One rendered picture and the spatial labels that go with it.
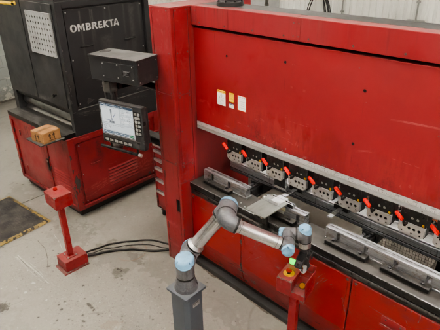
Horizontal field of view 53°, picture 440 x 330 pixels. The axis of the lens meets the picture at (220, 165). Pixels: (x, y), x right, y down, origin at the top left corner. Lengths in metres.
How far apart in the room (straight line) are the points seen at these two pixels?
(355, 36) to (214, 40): 1.13
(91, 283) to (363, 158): 2.64
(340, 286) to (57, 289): 2.45
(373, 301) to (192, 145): 1.81
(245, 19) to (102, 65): 1.19
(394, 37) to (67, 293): 3.25
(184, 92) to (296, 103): 0.99
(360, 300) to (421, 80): 1.44
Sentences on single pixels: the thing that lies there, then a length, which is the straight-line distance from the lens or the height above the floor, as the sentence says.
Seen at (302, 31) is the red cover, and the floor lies 2.22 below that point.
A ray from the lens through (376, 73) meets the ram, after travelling 2.56.
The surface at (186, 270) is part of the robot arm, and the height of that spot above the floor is 0.95.
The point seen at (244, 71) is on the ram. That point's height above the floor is 1.90.
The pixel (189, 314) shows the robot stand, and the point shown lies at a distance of 2.90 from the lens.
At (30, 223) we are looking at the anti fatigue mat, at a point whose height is 0.01.
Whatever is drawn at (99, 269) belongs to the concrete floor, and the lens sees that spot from 4.37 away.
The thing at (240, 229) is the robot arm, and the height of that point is 1.25.
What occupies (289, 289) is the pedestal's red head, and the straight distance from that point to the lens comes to 2.95.
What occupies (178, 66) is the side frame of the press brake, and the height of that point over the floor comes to 1.88.
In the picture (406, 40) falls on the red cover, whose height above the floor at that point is 2.25.
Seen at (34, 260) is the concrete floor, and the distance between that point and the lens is 4.69.
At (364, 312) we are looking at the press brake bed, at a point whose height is 0.56.
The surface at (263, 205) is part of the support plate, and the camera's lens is 3.22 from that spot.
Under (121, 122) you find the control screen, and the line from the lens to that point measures 3.58.
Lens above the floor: 2.69
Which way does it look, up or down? 27 degrees down
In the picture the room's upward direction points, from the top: 1 degrees counter-clockwise
